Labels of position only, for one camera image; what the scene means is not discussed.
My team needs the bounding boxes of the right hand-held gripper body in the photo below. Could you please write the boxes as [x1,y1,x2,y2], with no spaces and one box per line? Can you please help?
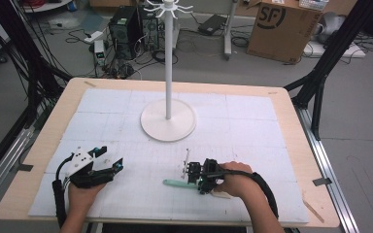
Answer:
[180,148,228,196]

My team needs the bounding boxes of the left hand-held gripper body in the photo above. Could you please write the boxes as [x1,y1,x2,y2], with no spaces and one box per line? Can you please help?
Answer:
[63,146,117,190]

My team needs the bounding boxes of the green-handled white utensil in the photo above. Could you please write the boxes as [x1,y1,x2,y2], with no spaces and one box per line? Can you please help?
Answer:
[162,179,234,200]

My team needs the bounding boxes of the person's left hand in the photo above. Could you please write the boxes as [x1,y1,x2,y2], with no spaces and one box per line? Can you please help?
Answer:
[67,181,107,212]

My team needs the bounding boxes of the person's right hand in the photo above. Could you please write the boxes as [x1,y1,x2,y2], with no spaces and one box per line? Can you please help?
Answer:
[213,160,260,199]

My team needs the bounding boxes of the white hook stand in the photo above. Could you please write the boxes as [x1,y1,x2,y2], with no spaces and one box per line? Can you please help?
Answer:
[140,0,197,143]

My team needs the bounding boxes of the white foam mat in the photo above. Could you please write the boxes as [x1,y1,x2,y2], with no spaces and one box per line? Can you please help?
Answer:
[28,87,311,225]

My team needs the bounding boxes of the black tape piece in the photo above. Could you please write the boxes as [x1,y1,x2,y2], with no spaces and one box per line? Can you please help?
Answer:
[16,163,34,173]
[312,177,333,187]

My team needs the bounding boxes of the white device with green display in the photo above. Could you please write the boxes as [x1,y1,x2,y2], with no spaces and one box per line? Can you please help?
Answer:
[93,39,108,66]

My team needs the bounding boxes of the white power strip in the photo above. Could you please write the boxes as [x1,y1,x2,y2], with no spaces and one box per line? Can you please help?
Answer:
[84,30,105,45]

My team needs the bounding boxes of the black computer tower green label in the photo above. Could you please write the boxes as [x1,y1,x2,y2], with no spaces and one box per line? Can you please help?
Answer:
[108,6,141,61]

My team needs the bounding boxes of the flat black device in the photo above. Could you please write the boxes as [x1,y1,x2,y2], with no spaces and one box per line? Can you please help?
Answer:
[197,13,228,36]

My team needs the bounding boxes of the cardboard box with round logo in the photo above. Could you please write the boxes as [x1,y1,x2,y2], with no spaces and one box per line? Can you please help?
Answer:
[246,0,330,64]

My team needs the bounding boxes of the pale grey bag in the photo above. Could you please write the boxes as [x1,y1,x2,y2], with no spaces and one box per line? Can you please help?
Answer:
[313,12,347,45]

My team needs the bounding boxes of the aluminium rail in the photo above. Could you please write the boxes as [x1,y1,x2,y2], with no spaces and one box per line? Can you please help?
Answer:
[0,124,37,213]
[295,106,361,233]

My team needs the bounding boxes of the black metal frame post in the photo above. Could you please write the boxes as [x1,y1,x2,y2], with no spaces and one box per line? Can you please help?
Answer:
[284,0,373,141]
[0,0,74,137]

